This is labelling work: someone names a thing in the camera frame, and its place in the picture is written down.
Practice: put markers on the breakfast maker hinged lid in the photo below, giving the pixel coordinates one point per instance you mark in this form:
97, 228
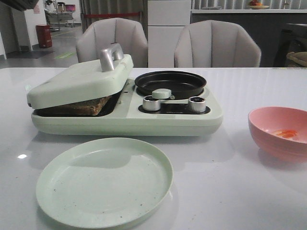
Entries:
81, 82

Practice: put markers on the bread slice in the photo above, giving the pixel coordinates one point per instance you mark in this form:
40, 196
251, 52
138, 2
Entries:
90, 107

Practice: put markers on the pink plastic bowl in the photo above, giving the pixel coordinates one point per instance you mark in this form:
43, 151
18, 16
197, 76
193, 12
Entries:
263, 121

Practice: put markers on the mint green breakfast maker base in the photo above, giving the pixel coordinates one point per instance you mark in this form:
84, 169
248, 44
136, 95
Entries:
127, 120

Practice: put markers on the left silver control knob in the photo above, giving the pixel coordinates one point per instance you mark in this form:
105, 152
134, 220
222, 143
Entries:
151, 104

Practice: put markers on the silver control knob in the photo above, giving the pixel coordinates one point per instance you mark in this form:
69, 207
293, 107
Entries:
196, 104
151, 104

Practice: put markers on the round black frying pan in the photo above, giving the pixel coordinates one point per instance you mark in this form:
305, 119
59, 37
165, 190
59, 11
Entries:
182, 84

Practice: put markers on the right silver control knob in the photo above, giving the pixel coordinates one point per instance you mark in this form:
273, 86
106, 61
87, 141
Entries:
196, 104

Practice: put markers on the left grey upholstered chair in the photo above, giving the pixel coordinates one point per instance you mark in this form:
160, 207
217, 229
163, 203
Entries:
100, 34

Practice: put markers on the grey upholstered chair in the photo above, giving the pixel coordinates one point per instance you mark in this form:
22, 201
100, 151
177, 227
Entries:
100, 34
216, 44

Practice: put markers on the mint green round plate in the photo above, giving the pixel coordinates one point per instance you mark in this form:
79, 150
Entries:
109, 183

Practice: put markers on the right grey upholstered chair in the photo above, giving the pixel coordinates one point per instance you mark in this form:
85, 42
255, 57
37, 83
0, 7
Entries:
216, 44

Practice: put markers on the red trash bin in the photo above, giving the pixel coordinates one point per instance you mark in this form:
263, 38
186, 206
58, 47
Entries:
44, 35

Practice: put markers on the fruit bowl on counter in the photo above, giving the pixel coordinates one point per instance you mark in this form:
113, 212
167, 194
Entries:
256, 5

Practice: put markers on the dark grey counter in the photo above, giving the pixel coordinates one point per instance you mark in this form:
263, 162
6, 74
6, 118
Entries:
276, 32

